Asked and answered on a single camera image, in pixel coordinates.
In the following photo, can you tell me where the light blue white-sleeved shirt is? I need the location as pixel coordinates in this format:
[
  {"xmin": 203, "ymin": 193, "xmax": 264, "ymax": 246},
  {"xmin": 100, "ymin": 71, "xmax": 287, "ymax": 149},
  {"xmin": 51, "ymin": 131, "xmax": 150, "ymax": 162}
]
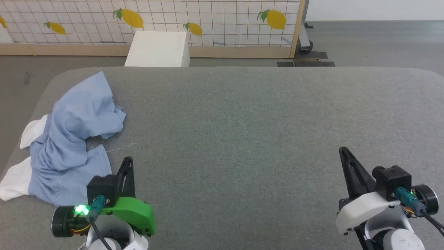
[{"xmin": 0, "ymin": 71, "xmax": 127, "ymax": 207}]

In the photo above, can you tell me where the lemon print grid panel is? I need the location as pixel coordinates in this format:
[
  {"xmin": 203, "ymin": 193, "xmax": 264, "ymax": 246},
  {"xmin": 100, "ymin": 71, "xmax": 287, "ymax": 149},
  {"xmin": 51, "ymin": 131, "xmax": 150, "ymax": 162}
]
[{"xmin": 0, "ymin": 0, "xmax": 300, "ymax": 48}]

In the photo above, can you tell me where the loose white thread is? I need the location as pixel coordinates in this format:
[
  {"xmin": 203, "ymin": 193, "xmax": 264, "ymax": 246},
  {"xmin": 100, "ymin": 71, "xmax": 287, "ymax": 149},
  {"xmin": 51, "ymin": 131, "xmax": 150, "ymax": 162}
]
[{"xmin": 106, "ymin": 143, "xmax": 141, "ymax": 153}]

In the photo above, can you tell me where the metal partition foot with caster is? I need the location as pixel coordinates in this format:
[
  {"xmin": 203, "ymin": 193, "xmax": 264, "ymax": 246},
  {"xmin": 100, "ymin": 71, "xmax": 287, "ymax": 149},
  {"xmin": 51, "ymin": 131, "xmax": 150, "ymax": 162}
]
[{"xmin": 298, "ymin": 14, "xmax": 314, "ymax": 53}]

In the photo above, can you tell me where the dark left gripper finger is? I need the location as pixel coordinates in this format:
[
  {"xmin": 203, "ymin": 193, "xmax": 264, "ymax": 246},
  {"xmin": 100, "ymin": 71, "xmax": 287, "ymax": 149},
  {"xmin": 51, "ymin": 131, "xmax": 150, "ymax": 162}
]
[
  {"xmin": 116, "ymin": 158, "xmax": 128, "ymax": 199},
  {"xmin": 127, "ymin": 156, "xmax": 136, "ymax": 198}
]

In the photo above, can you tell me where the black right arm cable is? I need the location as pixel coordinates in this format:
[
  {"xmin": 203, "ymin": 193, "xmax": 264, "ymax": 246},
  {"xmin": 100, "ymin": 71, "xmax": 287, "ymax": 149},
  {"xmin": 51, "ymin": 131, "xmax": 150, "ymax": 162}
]
[{"xmin": 395, "ymin": 187, "xmax": 444, "ymax": 237}]

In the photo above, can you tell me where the grey fabric sofa cushion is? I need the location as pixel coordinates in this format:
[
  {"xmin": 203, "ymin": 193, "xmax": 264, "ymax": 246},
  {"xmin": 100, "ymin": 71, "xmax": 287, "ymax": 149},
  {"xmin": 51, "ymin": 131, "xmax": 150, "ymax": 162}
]
[{"xmin": 0, "ymin": 66, "xmax": 444, "ymax": 250}]

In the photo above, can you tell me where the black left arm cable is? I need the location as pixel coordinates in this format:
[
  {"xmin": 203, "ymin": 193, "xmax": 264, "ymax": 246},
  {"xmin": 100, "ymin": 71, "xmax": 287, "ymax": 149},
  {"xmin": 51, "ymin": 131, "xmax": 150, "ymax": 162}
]
[{"xmin": 88, "ymin": 195, "xmax": 114, "ymax": 250}]

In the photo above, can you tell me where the white partition board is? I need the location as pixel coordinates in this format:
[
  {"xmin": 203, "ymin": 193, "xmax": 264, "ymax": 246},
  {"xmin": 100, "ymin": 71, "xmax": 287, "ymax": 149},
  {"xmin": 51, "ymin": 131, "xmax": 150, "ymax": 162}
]
[{"xmin": 305, "ymin": 0, "xmax": 444, "ymax": 22}]

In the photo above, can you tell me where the white rectangular box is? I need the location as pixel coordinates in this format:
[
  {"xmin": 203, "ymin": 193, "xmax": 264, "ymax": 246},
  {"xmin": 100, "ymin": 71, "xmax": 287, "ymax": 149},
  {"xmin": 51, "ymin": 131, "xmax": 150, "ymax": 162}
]
[{"xmin": 124, "ymin": 31, "xmax": 190, "ymax": 67}]

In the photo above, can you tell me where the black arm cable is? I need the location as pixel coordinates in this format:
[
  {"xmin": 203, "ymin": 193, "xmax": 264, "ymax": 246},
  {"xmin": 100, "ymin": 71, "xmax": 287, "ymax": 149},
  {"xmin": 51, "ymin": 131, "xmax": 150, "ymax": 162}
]
[
  {"xmin": 395, "ymin": 187, "xmax": 444, "ymax": 237},
  {"xmin": 88, "ymin": 195, "xmax": 114, "ymax": 250}
]

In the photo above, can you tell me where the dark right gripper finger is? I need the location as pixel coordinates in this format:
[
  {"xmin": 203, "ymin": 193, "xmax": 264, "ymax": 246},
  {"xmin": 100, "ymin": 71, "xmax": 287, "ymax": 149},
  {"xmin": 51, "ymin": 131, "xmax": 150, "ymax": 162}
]
[
  {"xmin": 345, "ymin": 149, "xmax": 377, "ymax": 196},
  {"xmin": 339, "ymin": 147, "xmax": 362, "ymax": 199}
]

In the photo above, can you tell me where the black floor mat piece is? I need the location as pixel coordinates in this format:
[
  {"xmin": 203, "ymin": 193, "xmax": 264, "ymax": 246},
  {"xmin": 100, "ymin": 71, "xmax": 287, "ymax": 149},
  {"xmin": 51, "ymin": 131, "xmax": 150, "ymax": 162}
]
[{"xmin": 293, "ymin": 51, "xmax": 336, "ymax": 67}]

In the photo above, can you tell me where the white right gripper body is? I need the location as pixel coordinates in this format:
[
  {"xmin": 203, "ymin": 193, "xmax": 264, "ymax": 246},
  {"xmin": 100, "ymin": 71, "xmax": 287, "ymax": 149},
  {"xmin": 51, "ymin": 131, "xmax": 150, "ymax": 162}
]
[{"xmin": 335, "ymin": 191, "xmax": 404, "ymax": 236}]

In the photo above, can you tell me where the lemon print screen panel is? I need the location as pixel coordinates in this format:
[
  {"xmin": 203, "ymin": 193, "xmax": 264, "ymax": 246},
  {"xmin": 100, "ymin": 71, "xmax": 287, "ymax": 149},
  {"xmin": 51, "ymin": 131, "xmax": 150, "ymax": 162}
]
[{"xmin": 0, "ymin": 0, "xmax": 307, "ymax": 59}]

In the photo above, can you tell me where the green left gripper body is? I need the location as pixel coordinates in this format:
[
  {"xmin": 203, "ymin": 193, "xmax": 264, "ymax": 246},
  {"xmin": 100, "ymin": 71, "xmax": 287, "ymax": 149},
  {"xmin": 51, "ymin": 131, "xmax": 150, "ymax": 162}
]
[{"xmin": 103, "ymin": 197, "xmax": 156, "ymax": 237}]

